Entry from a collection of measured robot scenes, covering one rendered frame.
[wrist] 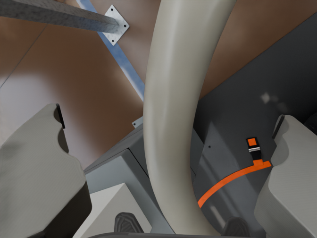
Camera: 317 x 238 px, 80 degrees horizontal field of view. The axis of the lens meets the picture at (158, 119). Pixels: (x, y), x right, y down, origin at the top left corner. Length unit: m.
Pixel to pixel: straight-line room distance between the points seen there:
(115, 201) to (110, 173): 0.12
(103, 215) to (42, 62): 1.70
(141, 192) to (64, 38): 1.51
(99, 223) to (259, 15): 1.33
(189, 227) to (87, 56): 1.69
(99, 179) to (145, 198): 0.21
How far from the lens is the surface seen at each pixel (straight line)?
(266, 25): 1.41
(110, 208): 0.72
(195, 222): 0.17
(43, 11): 1.11
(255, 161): 1.53
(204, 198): 1.81
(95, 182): 0.88
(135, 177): 0.76
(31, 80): 2.32
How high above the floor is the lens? 1.39
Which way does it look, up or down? 63 degrees down
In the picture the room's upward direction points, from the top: 133 degrees counter-clockwise
